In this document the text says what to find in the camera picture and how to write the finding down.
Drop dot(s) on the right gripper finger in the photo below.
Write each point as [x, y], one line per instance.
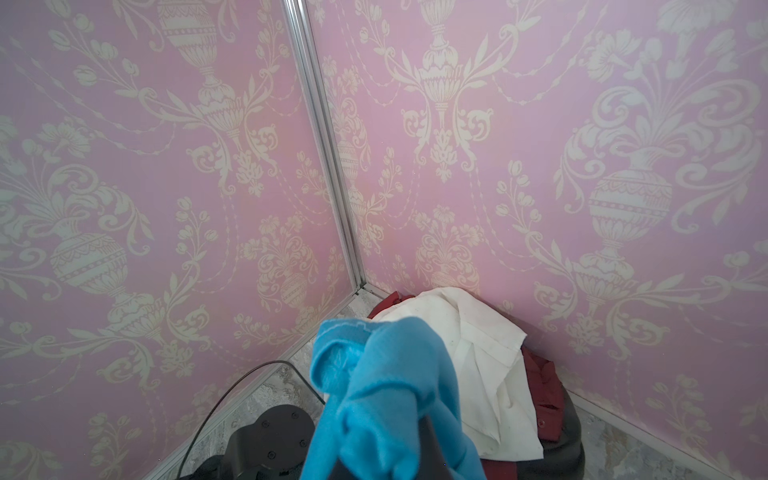
[432, 465]

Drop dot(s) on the teal cloth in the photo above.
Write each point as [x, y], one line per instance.
[380, 380]

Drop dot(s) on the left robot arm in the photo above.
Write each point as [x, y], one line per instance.
[274, 447]

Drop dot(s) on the white shirt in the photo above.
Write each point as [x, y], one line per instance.
[496, 404]

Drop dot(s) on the dark grey garment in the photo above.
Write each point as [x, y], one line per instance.
[565, 459]

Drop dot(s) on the maroon shirt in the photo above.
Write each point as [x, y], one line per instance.
[548, 398]

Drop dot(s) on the left corner aluminium post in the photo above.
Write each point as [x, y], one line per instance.
[318, 108]

